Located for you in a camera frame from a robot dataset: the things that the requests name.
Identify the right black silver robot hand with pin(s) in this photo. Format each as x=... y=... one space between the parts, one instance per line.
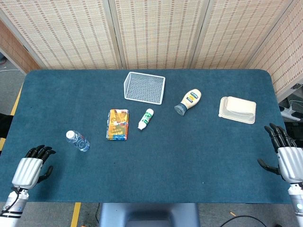
x=290 y=163

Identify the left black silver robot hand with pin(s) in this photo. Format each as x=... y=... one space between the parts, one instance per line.
x=27 y=172

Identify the transparent water bottle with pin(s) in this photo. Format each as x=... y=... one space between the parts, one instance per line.
x=79 y=141

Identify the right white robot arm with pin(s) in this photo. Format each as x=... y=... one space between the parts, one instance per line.
x=297 y=203

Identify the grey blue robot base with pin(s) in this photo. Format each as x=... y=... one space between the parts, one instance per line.
x=149 y=215

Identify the cream mayonnaise squeeze bottle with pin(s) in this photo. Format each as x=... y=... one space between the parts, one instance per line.
x=190 y=99

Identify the small white green bottle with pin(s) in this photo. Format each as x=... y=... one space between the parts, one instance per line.
x=146 y=119

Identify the white power strip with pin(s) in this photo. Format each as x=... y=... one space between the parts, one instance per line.
x=290 y=113

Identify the beige plastic food container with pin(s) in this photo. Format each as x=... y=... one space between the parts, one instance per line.
x=237 y=109

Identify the woven bamboo screen panel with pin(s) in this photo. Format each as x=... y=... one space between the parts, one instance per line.
x=158 y=35
x=236 y=35
x=61 y=35
x=284 y=61

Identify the orange snack packet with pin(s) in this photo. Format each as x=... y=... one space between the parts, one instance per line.
x=118 y=124

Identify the brown woven screen panel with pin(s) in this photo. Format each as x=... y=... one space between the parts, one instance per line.
x=14 y=52

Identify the blue felt table cover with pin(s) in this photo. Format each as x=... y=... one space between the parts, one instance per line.
x=165 y=160

